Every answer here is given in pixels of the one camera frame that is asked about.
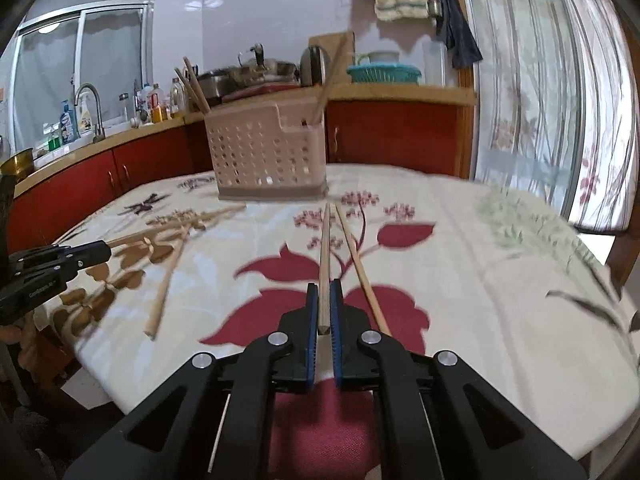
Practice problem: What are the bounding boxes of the white spray bottle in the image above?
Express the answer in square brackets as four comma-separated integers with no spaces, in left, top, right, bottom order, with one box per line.
[77,92,93,136]

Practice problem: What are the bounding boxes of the steel electric kettle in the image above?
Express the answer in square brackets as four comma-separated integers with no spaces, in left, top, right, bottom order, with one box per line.
[299,44,331,87]

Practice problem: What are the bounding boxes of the blue dish soap bottle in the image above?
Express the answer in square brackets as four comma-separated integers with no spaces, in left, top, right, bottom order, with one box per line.
[60,100,78,145]

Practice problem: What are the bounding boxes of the left hand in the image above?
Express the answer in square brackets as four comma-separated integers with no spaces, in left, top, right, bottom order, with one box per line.
[1,312,44,378]

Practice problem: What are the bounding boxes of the brass bowl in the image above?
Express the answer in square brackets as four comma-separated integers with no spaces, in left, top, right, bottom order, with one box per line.
[1,148,35,182]

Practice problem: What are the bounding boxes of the dark hanging cloth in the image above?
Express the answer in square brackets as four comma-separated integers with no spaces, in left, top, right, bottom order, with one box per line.
[436,0,483,70]

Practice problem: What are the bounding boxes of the chrome sink faucet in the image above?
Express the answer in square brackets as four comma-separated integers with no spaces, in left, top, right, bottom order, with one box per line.
[74,82,105,143]

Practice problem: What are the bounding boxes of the sliding window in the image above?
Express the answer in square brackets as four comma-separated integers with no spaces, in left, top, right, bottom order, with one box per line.
[4,0,153,153]

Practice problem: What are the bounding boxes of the floral curtain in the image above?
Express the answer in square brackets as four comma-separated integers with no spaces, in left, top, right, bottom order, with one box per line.
[468,0,639,232]

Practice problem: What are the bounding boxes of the floral tablecloth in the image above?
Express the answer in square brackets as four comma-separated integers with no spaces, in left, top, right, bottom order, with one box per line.
[36,165,639,472]

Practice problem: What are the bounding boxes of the clear plastic jug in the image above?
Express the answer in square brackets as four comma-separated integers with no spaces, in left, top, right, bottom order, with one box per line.
[422,40,447,87]

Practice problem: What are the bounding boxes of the wooden cutting board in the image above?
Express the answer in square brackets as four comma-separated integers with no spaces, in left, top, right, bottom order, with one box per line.
[308,29,355,84]

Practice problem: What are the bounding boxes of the pink perforated utensil holder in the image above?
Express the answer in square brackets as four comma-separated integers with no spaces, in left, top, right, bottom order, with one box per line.
[205,100,328,202]

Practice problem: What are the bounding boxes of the steel wok with lid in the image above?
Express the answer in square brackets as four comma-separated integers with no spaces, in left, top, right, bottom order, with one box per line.
[231,44,298,87]

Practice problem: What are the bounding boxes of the wooden countertop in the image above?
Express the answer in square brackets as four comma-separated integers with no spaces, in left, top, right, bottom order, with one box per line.
[14,84,477,198]

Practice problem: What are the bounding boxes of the red kitchen cabinets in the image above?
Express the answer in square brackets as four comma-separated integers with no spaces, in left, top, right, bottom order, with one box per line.
[6,89,475,252]

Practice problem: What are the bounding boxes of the teal plastic colander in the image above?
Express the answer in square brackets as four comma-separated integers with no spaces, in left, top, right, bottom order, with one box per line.
[346,63,422,84]

